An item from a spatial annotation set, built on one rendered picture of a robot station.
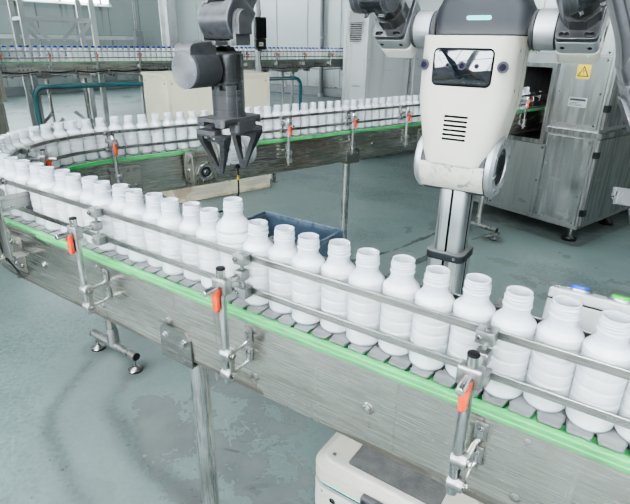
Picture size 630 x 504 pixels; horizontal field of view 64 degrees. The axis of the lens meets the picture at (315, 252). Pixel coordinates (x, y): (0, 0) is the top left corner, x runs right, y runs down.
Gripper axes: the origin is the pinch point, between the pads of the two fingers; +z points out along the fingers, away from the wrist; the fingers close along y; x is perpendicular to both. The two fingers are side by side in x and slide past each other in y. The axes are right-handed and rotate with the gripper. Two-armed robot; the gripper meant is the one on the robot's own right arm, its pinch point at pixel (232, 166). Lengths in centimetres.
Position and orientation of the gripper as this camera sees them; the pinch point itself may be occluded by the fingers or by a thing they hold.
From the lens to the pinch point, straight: 95.8
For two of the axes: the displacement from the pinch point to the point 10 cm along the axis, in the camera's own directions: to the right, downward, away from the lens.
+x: 8.3, 2.3, -5.1
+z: -0.1, 9.2, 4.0
